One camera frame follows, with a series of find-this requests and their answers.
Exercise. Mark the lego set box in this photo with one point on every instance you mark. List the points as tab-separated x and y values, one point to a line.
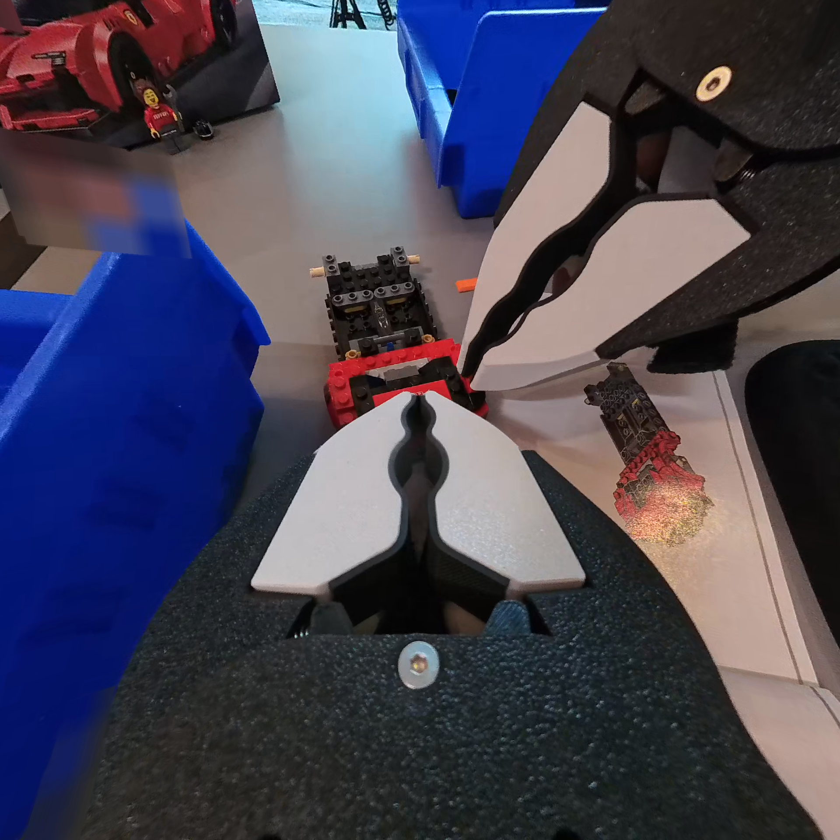
65	52

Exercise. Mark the lego instruction booklet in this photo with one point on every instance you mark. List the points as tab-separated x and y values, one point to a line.
735	590

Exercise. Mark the black minifigure helmet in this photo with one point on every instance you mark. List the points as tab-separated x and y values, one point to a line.
205	130

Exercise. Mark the blue plastic bin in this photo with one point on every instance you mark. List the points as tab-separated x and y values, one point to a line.
518	131
131	459

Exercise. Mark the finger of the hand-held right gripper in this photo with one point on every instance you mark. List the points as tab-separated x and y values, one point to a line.
656	289
551	210

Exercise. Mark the black rounded object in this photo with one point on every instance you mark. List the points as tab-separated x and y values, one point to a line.
800	492

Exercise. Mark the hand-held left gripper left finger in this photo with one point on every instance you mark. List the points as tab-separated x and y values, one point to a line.
341	512

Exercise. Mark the black tripod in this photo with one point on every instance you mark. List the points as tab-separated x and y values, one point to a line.
346	13

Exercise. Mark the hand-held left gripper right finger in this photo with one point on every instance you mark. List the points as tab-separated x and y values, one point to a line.
505	512

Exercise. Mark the red and black lego car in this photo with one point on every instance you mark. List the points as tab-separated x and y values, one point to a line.
387	328

